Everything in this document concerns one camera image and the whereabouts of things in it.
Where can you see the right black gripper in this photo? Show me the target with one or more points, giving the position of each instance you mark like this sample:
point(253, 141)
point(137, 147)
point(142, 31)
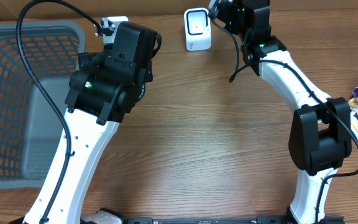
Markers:
point(230, 27)

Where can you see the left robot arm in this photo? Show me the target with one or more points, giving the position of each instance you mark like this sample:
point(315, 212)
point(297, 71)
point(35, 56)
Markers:
point(102, 91)

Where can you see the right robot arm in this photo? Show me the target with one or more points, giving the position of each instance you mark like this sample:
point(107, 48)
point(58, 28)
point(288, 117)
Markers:
point(319, 137)

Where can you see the white barcode scanner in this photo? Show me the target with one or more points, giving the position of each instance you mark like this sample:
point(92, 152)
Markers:
point(197, 26)

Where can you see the grey plastic mesh basket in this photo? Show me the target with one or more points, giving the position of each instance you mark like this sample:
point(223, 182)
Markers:
point(29, 129)

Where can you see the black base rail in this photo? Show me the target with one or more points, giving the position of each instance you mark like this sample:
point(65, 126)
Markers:
point(216, 220)

